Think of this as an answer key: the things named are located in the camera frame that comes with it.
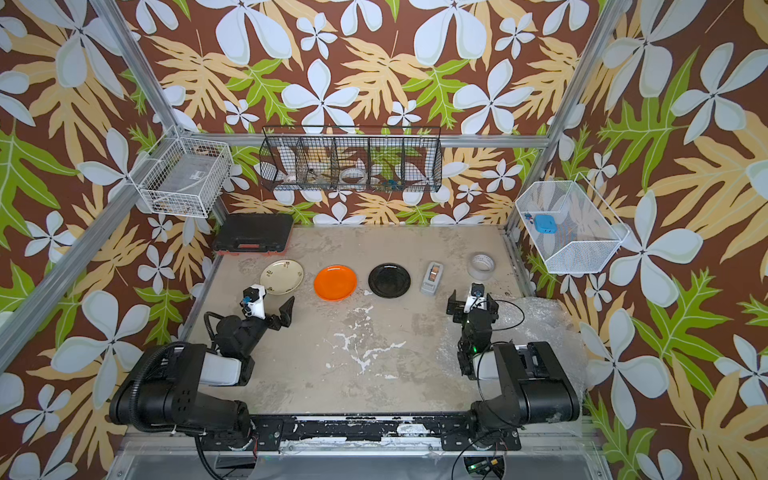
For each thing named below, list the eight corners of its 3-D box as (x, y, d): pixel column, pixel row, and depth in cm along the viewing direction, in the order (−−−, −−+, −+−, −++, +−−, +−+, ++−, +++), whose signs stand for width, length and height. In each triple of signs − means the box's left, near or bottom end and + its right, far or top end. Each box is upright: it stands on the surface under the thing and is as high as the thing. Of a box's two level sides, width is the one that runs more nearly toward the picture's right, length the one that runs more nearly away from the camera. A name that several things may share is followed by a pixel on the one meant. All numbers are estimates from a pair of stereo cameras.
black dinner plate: (368, 298, 101) (367, 294, 99) (369, 267, 109) (369, 263, 107) (411, 298, 101) (411, 294, 99) (408, 267, 109) (409, 263, 107)
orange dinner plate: (312, 301, 101) (311, 298, 99) (318, 267, 110) (317, 264, 108) (356, 301, 101) (355, 298, 99) (358, 268, 110) (358, 264, 108)
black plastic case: (208, 257, 113) (201, 248, 108) (225, 222, 125) (219, 212, 120) (285, 258, 113) (281, 248, 109) (294, 222, 125) (291, 212, 121)
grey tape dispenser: (420, 293, 102) (421, 286, 99) (429, 267, 109) (431, 260, 106) (433, 297, 101) (435, 290, 98) (442, 271, 108) (444, 264, 105)
